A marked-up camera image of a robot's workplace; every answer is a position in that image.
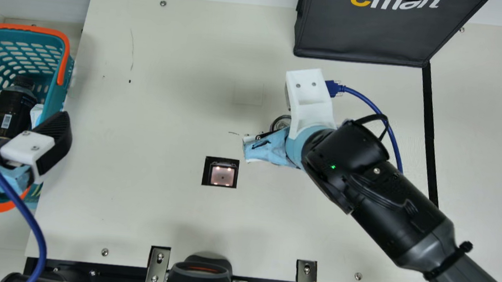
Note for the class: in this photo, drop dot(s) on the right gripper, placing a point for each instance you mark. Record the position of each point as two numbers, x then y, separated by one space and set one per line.
277 150

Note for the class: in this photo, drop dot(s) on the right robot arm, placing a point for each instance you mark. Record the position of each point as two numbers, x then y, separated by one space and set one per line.
387 198

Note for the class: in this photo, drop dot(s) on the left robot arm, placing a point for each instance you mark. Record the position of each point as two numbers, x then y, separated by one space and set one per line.
34 281

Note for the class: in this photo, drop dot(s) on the small square scanner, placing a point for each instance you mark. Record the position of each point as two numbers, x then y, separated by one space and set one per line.
220 174

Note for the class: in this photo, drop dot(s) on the teal shopping basket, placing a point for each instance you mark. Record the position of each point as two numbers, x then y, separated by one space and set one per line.
14 36

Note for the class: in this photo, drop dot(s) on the dark coffee bottle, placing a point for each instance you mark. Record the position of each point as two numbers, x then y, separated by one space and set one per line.
12 111

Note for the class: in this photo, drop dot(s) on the white blue wet wipes pack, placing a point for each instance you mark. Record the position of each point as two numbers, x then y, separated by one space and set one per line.
36 115

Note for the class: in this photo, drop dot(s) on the black device with green light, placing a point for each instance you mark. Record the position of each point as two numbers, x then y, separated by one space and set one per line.
198 277

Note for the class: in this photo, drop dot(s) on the black strip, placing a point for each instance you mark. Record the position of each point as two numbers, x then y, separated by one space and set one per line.
427 129

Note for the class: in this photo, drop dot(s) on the dark grey bag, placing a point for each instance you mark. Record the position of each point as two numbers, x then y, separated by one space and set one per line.
378 34

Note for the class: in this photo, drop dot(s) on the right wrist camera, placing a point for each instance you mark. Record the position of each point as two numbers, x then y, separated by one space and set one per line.
309 96

